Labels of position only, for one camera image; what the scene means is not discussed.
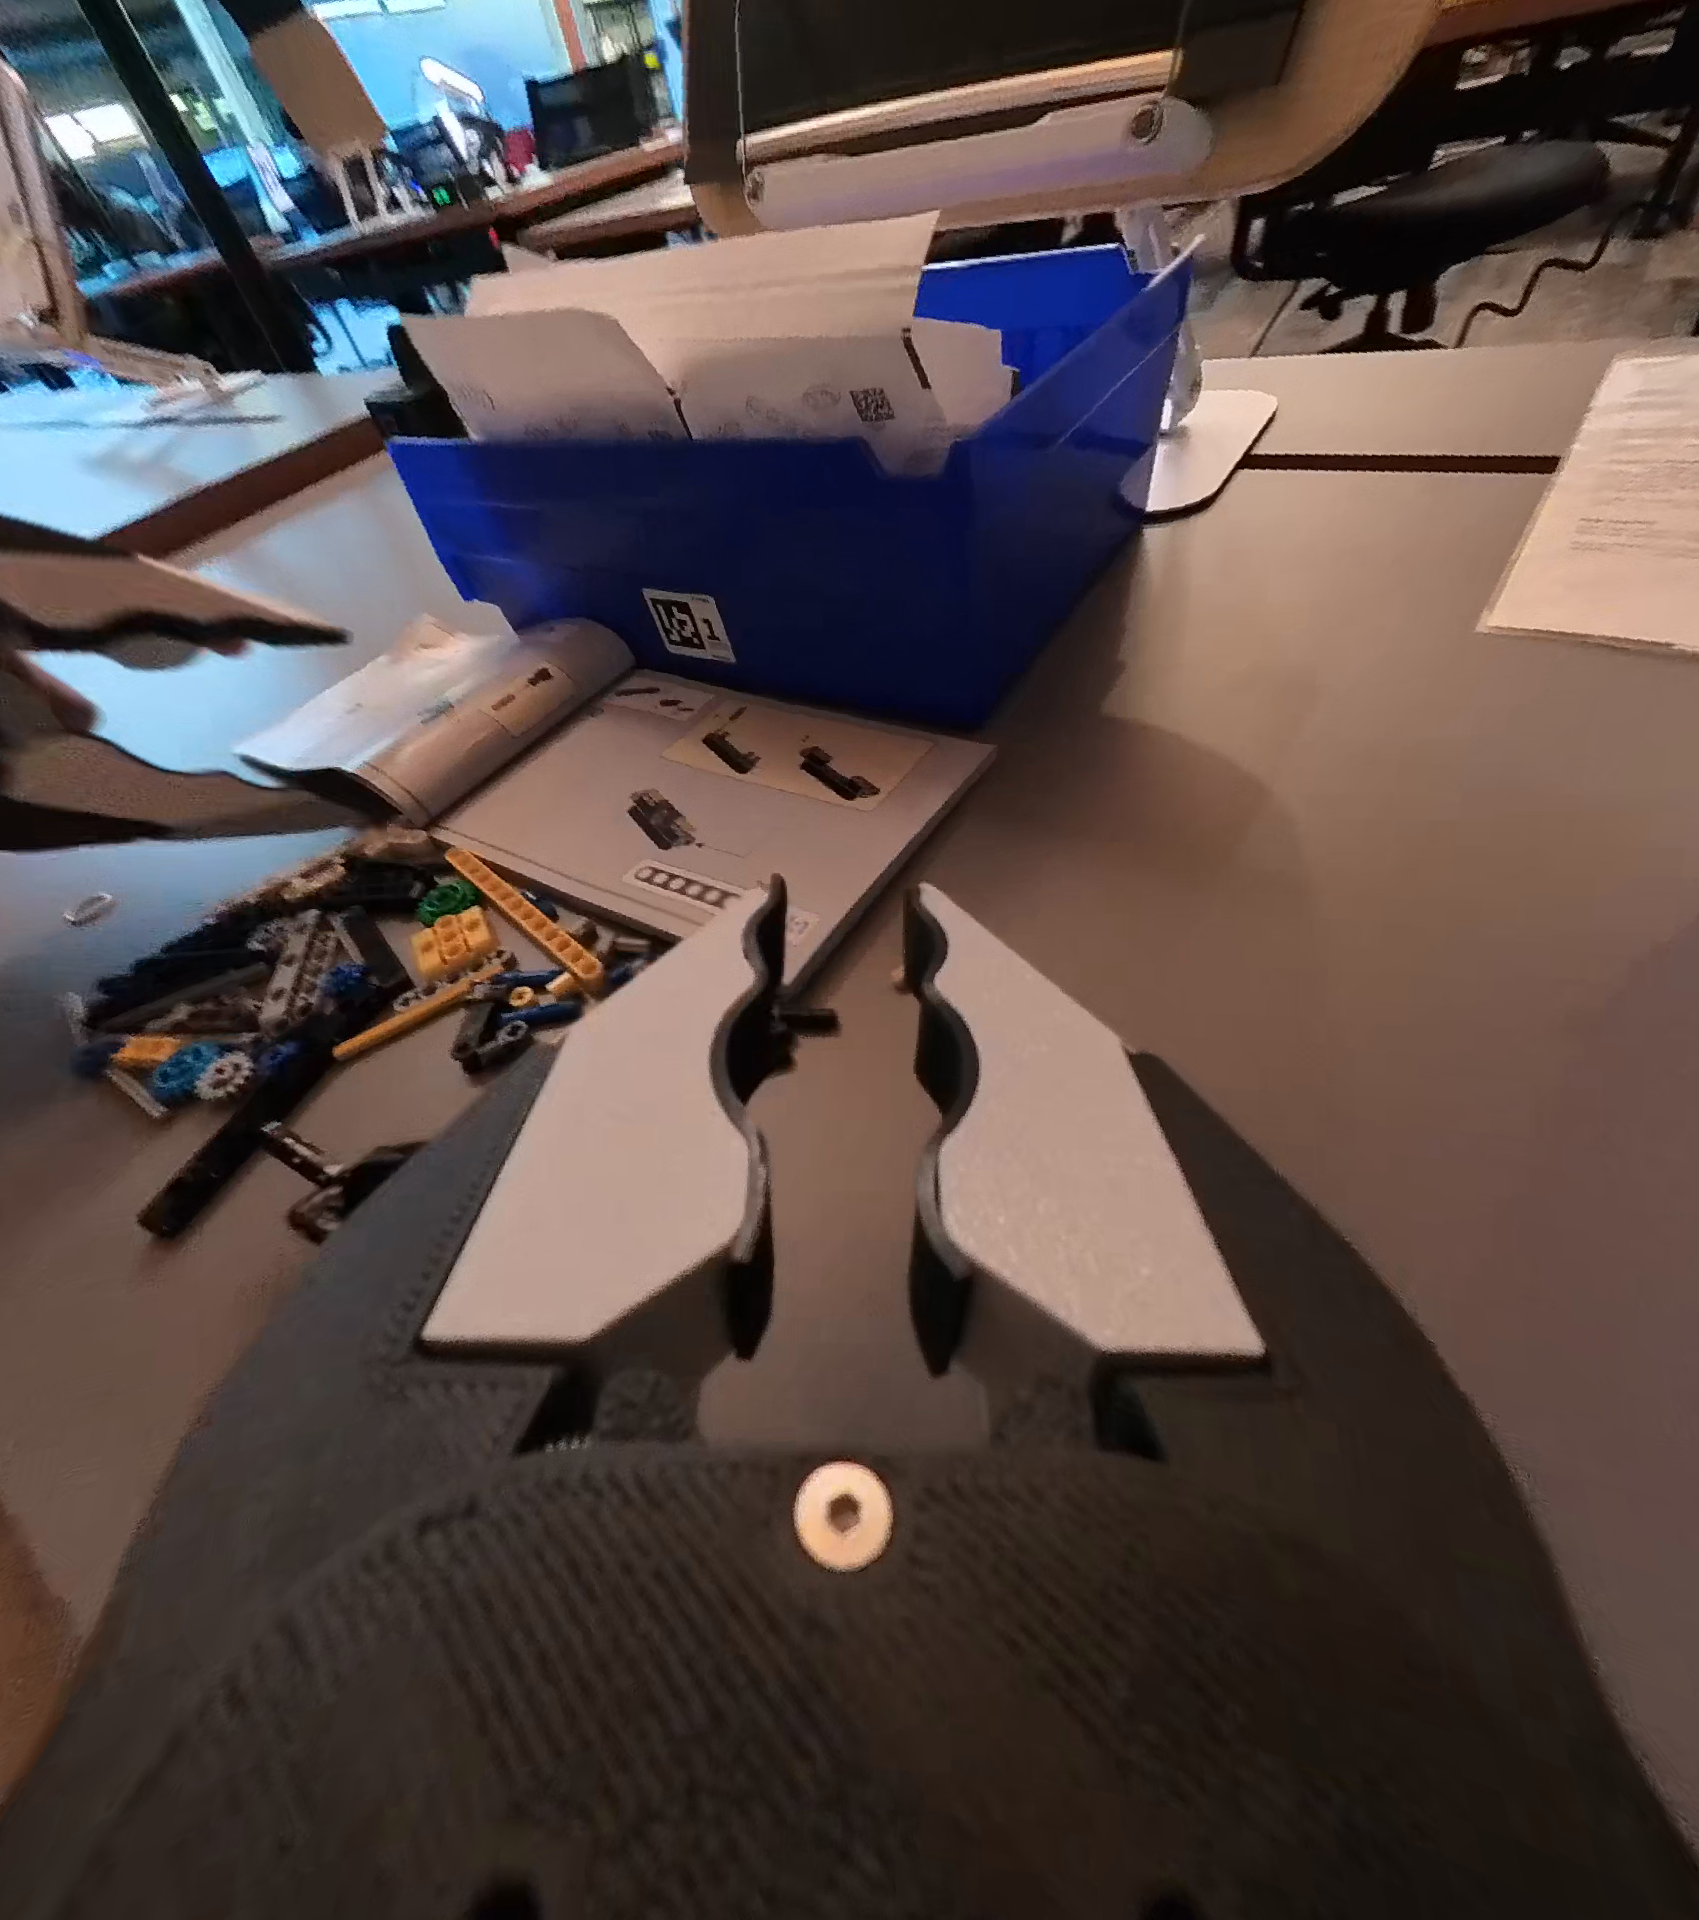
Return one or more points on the brown cardboard on white stand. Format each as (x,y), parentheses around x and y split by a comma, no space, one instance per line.
(324,74)

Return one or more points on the lego instruction booklet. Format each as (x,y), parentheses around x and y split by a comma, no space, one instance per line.
(790,811)

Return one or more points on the grey office desk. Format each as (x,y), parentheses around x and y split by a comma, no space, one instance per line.
(114,465)

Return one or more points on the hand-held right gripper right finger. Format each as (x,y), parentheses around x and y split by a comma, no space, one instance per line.
(1074,1185)

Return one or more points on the brown wooden desk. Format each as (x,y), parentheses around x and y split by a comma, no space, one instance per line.
(564,181)

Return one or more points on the printed white paper sheet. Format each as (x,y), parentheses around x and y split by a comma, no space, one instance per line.
(1673,511)

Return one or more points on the pile of white paper bags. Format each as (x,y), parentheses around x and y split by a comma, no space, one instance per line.
(790,391)

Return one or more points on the white printed board on stand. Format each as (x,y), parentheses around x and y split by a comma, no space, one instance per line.
(2,181)

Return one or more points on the blue plastic bin with papers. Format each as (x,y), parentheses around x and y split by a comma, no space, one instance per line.
(820,571)

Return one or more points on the black metal post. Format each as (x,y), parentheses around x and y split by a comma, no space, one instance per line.
(188,181)

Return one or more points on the pile of lego pieces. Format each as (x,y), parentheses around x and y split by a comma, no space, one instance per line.
(324,974)

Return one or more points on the black background monitor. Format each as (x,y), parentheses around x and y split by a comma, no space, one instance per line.
(586,120)

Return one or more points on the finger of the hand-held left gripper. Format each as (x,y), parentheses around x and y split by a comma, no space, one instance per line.
(158,794)
(144,593)

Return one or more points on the black office chair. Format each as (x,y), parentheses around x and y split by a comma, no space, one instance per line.
(1433,210)

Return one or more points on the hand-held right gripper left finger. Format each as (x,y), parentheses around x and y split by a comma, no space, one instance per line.
(610,1185)

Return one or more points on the computer monitor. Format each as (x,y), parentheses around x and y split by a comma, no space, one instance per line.
(970,150)

